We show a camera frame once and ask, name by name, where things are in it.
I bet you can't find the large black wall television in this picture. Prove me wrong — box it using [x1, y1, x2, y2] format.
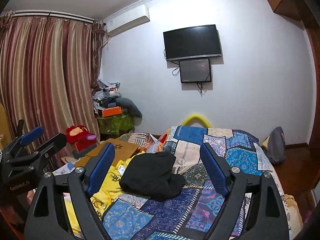
[163, 24, 222, 61]

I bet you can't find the blue patchwork bed quilt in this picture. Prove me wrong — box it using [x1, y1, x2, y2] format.
[101, 125, 286, 240]

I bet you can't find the small black wall monitor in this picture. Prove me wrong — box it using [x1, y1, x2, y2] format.
[179, 59, 212, 83]

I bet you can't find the pile of papers and clutter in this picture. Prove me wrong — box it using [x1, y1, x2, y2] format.
[92, 79, 121, 111]

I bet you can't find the grey purple backpack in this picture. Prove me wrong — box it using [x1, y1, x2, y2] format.
[263, 126, 286, 165]

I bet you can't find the yellow duck fleece garment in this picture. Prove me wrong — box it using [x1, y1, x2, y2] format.
[63, 151, 149, 239]

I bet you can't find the striped red gold curtain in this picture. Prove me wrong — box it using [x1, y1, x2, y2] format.
[0, 11, 106, 168]

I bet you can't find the brown cardboard paw box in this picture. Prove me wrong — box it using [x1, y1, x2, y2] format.
[74, 139, 139, 167]

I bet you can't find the red plush toy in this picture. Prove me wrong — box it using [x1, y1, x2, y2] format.
[66, 125, 97, 152]

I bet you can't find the yellow foam tube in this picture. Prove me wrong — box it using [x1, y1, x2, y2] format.
[181, 113, 212, 128]

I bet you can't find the white wall air conditioner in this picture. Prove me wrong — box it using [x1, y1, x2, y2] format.
[104, 4, 150, 38]

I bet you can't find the black hooded sweatshirt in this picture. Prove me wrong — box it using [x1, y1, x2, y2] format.
[119, 151, 185, 201]

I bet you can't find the orange box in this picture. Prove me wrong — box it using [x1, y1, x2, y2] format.
[101, 106, 123, 118]

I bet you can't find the striped patchwork pillow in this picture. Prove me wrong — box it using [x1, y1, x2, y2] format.
[118, 132, 158, 152]

